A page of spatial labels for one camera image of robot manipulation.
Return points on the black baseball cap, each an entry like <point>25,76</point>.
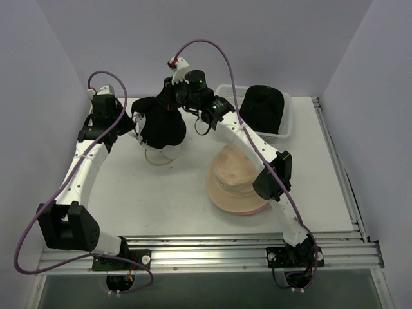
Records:
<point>161,127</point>

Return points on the white plastic basket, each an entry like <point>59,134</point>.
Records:
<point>238,92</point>

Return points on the pink bucket hat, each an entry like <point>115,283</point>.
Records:
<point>252,212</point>

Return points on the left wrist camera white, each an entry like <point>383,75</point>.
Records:
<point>106,90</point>

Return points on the white baseball cap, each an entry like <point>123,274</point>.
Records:
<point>170,152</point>

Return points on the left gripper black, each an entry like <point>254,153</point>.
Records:
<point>120,125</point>

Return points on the black hat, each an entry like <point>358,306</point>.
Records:
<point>262,108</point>

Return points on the aluminium rail frame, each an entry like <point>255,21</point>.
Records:
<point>247,252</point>

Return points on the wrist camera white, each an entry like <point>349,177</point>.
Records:
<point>180,68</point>
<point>106,90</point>

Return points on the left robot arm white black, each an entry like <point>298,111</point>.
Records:
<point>66,223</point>

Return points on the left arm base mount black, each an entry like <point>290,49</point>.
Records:
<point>134,260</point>

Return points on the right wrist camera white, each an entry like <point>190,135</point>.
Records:
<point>180,68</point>

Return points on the beige bucket hat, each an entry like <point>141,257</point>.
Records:
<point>230,178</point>

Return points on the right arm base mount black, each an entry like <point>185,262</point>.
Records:
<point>290,257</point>

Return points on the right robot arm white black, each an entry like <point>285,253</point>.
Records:
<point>274,168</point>

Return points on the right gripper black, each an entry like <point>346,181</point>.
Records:
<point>166,95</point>

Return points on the gold wire hat stand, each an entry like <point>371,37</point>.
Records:
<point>156,158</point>

